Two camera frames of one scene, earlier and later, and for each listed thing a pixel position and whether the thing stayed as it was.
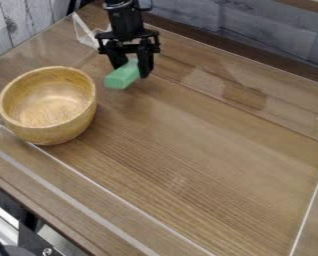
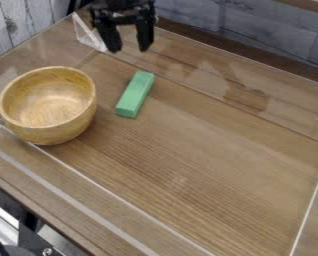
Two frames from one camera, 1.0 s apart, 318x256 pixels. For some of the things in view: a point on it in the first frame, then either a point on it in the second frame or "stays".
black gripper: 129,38 to 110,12
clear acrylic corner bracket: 86,33 stays
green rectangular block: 125,76 to 135,94
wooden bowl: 47,105 stays
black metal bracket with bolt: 34,242 stays
